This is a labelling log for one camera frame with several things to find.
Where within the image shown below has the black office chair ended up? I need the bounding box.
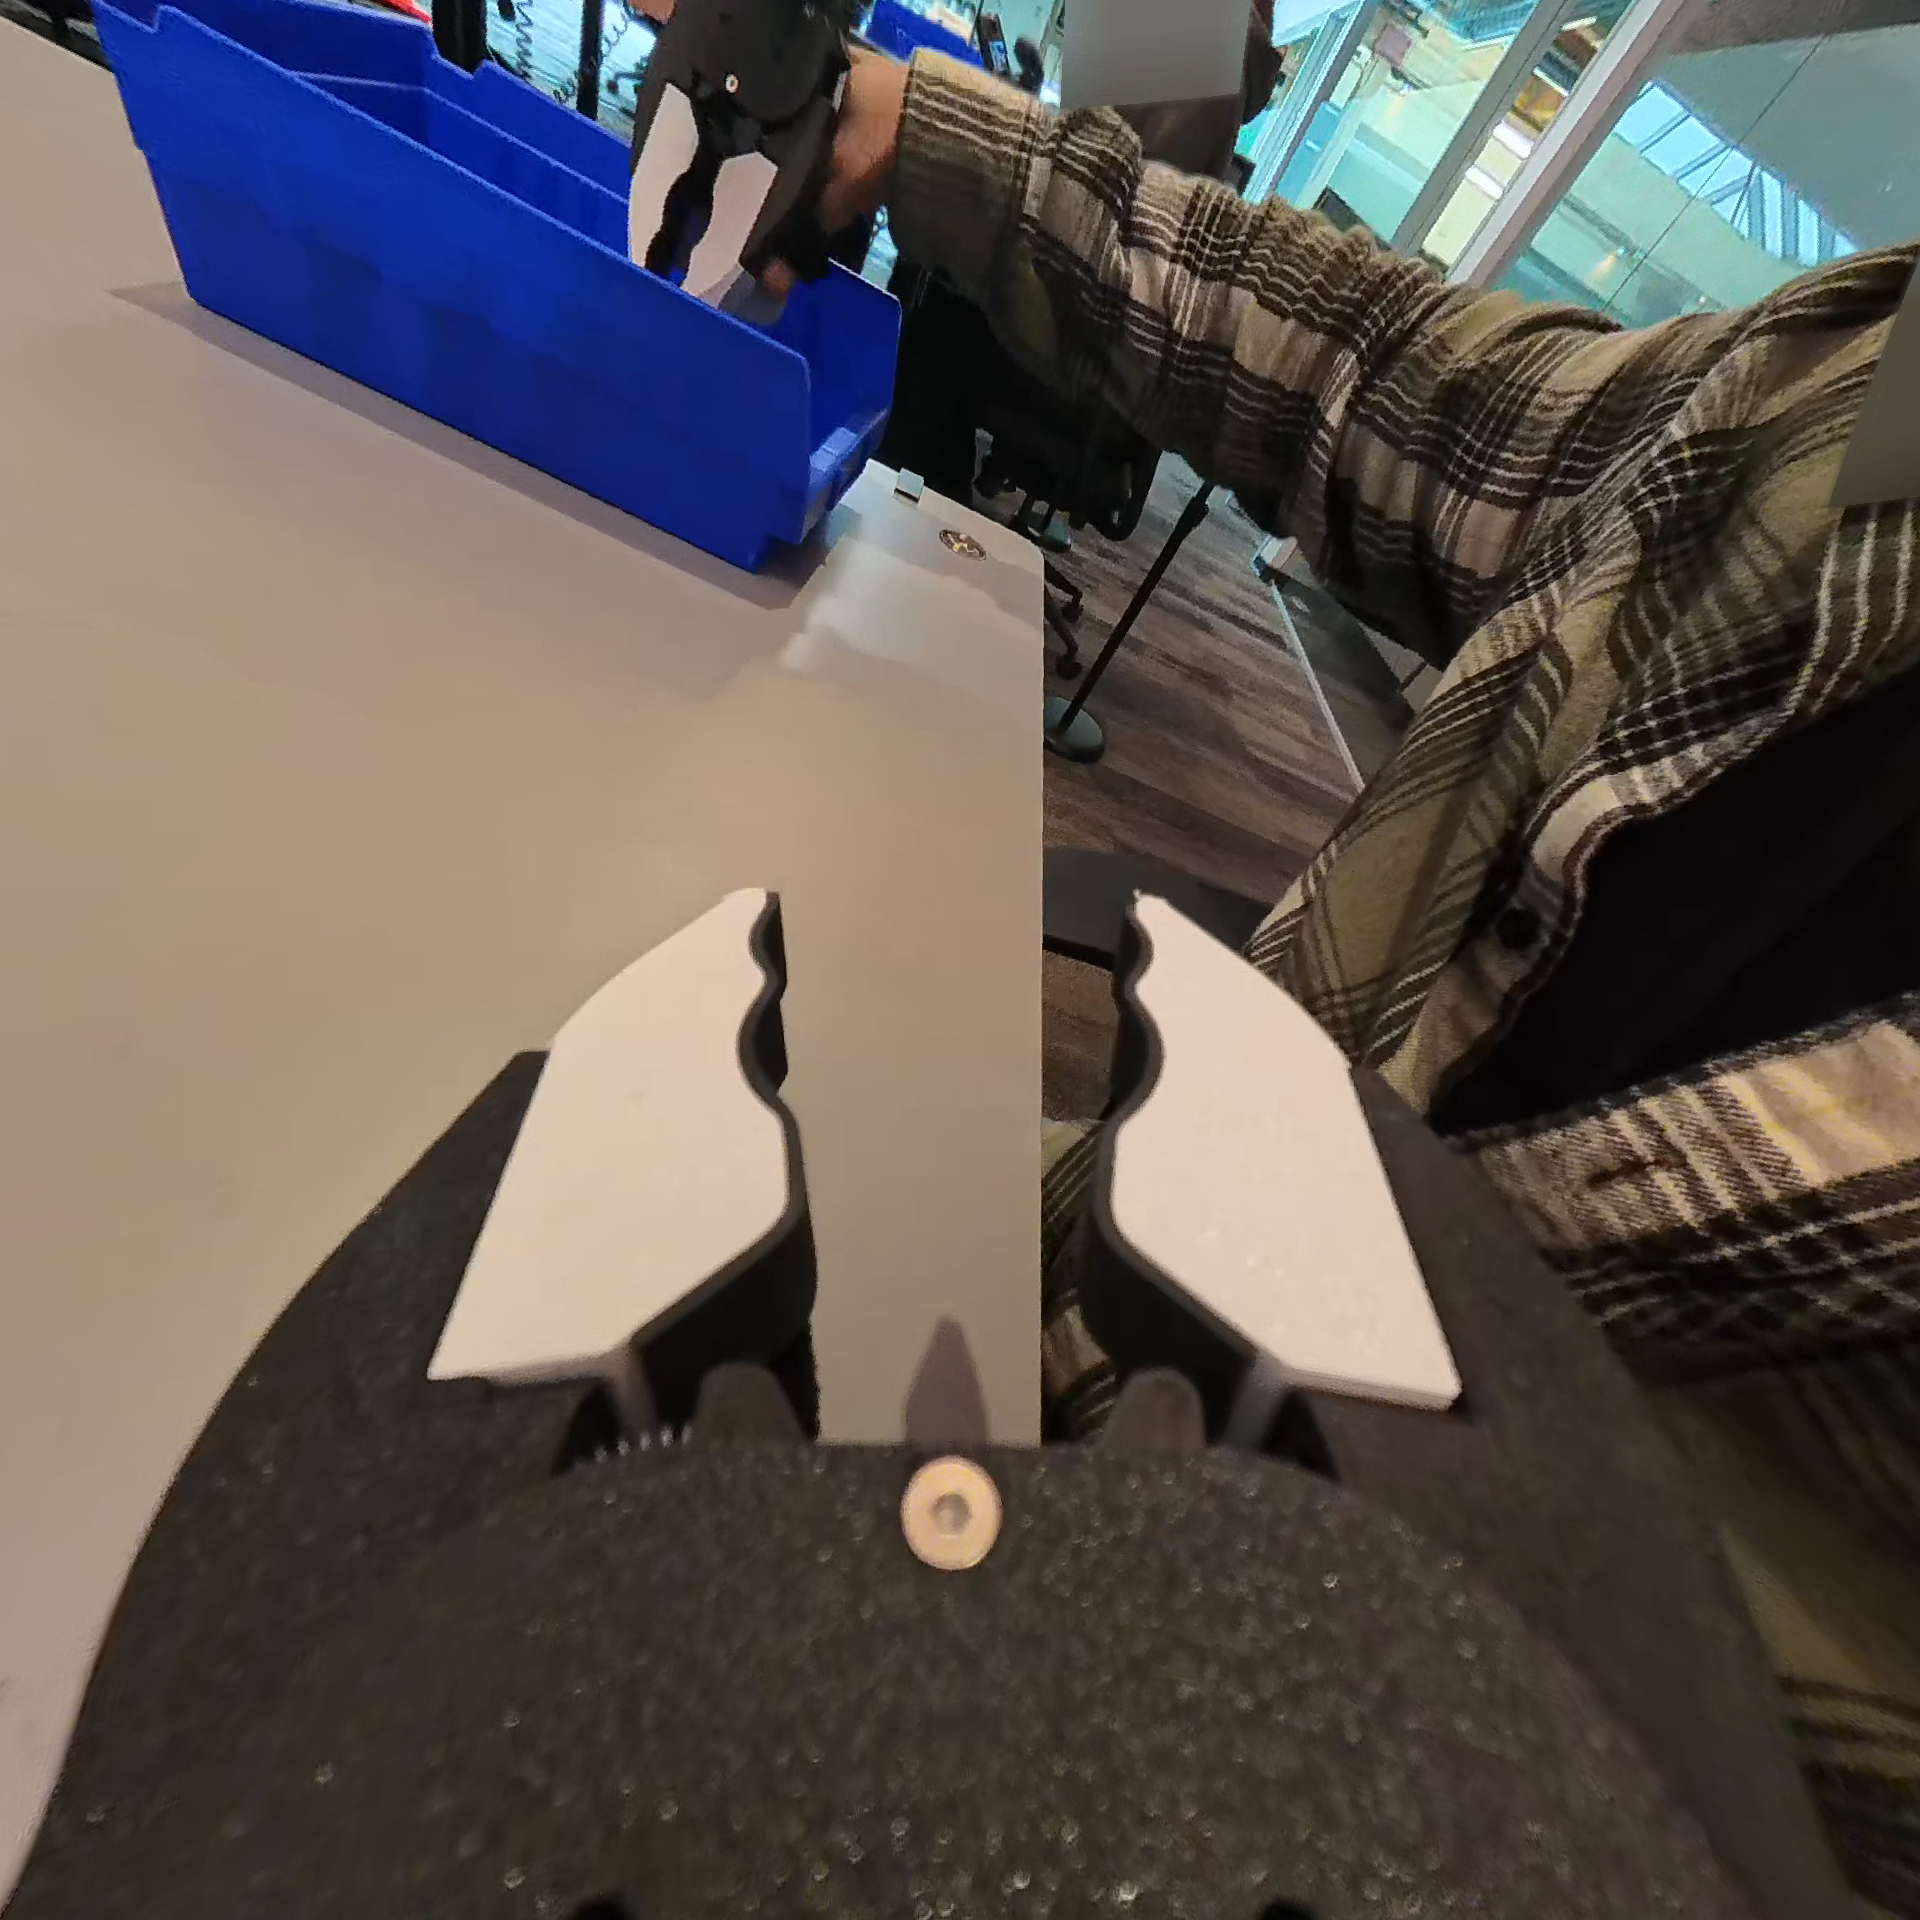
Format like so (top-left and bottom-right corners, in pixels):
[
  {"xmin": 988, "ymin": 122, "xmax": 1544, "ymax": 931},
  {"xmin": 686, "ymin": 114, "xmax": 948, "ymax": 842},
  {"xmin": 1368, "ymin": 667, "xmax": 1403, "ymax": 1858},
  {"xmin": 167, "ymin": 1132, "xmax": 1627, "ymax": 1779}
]
[{"xmin": 1042, "ymin": 848, "xmax": 1269, "ymax": 970}]

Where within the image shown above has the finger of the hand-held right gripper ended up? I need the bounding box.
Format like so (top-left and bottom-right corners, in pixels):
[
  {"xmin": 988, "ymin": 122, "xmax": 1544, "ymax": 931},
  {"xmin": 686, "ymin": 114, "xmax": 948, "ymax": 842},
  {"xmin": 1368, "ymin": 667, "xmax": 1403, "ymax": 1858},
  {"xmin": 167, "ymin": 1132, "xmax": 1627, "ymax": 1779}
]
[
  {"xmin": 624, "ymin": 80, "xmax": 710, "ymax": 280},
  {"xmin": 678, "ymin": 147, "xmax": 782, "ymax": 310}
]

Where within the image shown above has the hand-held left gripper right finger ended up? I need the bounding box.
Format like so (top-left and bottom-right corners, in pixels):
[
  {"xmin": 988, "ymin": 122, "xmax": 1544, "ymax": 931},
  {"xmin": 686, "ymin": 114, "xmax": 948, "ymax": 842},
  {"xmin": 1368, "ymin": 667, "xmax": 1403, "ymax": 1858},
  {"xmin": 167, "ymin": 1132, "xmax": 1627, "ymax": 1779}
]
[{"xmin": 1078, "ymin": 892, "xmax": 1464, "ymax": 1450}]

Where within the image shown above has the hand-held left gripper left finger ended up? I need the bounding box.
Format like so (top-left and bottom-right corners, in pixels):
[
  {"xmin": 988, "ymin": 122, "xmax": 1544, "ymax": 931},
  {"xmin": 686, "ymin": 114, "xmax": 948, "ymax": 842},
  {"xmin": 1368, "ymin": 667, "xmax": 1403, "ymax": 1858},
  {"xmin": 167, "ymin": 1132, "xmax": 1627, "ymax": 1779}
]
[{"xmin": 428, "ymin": 887, "xmax": 819, "ymax": 1444}]

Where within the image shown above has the black floor stand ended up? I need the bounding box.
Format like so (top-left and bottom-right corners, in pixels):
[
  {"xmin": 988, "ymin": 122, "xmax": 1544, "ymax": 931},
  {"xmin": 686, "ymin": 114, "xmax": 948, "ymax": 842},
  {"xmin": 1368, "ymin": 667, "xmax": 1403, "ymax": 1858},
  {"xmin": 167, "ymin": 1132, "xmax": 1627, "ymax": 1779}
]
[{"xmin": 1044, "ymin": 480, "xmax": 1215, "ymax": 763}]

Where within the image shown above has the blue plastic bin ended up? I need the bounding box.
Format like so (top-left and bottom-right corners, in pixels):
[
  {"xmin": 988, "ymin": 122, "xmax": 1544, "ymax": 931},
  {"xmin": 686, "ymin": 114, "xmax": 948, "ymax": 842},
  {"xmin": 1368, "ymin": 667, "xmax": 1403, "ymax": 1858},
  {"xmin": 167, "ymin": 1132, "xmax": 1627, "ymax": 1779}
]
[{"xmin": 88, "ymin": 0, "xmax": 906, "ymax": 576}]

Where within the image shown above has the person's right forearm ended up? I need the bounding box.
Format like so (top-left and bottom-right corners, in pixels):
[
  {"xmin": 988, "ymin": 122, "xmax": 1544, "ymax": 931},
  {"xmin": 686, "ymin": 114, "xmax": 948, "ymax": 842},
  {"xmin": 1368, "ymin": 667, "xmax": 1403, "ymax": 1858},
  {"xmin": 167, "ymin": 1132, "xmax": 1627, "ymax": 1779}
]
[{"xmin": 884, "ymin": 52, "xmax": 1920, "ymax": 676}]

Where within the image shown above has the black rolling chair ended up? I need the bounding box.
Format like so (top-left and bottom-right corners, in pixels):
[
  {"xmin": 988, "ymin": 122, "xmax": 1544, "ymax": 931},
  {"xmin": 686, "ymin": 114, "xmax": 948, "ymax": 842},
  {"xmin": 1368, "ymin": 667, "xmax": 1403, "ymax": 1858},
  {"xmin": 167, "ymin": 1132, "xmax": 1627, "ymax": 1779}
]
[{"xmin": 901, "ymin": 271, "xmax": 1164, "ymax": 676}]

